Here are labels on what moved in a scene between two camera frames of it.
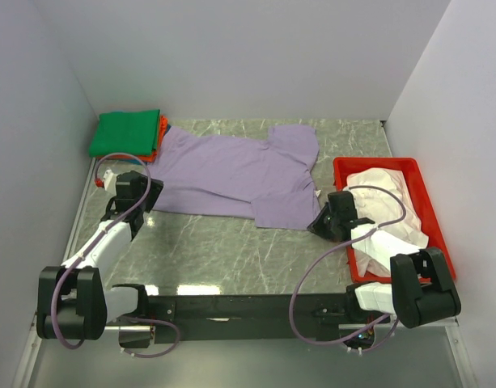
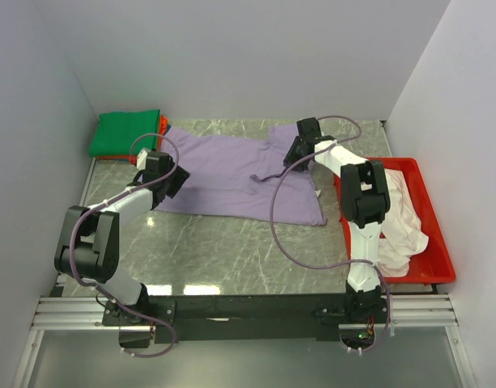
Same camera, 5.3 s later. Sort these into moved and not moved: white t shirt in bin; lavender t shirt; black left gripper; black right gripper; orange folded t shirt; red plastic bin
Moved: black left gripper; black right gripper
Not moved: lavender t shirt; orange folded t shirt; white t shirt in bin; red plastic bin
